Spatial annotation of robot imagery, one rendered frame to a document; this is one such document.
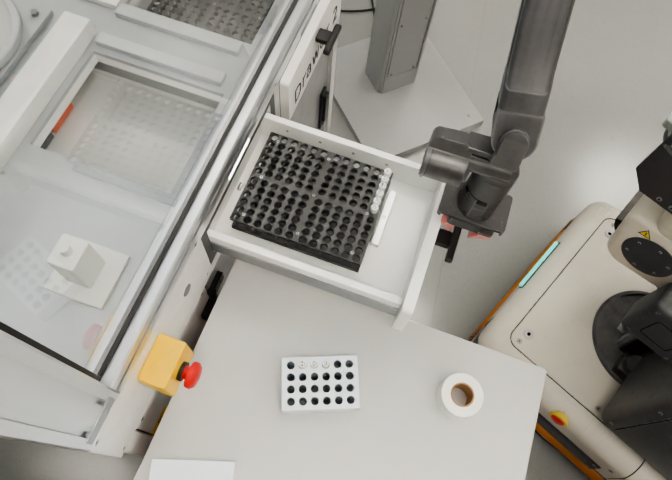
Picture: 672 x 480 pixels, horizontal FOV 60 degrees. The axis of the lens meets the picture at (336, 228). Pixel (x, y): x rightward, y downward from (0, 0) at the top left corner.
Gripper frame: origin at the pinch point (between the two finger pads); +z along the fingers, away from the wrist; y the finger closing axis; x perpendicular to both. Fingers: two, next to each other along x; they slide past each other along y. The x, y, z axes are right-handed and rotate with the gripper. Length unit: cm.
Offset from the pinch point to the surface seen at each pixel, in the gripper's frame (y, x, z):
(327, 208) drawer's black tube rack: 21.8, 3.1, 2.8
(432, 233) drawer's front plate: 4.3, 4.0, -3.1
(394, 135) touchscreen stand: 19, -73, 85
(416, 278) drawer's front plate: 4.6, 12.1, -2.9
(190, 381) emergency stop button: 30.6, 37.0, 1.4
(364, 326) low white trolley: 9.3, 16.9, 14.0
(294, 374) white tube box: 17.5, 29.4, 10.5
